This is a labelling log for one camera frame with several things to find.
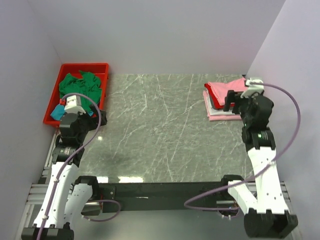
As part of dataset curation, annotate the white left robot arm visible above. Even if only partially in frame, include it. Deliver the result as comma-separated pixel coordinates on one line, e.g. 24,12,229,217
21,105,107,240

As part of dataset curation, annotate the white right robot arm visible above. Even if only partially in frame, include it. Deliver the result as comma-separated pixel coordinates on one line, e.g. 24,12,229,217
219,90,298,239

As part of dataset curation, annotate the folded red t shirt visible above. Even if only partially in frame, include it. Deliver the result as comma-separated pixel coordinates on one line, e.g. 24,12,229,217
204,83,234,110

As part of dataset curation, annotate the folded grey t shirt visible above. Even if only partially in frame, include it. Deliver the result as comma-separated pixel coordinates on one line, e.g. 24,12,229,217
209,95,221,110

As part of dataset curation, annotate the blue t shirt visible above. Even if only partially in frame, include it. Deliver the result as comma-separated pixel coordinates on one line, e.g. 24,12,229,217
50,104,65,121

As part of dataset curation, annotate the green t shirt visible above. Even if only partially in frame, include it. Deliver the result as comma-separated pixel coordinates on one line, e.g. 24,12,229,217
58,70,102,105

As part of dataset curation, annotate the red plastic bin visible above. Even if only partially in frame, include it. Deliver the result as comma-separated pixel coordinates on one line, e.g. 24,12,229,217
43,62,109,128

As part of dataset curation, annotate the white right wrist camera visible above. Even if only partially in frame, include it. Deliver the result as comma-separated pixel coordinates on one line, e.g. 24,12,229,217
240,78,265,99

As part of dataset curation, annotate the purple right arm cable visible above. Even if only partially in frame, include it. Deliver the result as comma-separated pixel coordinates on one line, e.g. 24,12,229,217
184,81,301,211

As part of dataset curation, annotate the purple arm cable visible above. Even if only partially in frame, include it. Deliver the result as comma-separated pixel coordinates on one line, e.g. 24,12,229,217
36,93,122,240
184,81,301,211

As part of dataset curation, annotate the aluminium frame rail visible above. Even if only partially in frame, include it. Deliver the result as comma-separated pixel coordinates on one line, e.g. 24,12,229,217
14,130,303,240

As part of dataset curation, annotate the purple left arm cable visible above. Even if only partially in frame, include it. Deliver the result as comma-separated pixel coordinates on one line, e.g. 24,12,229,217
36,93,122,240

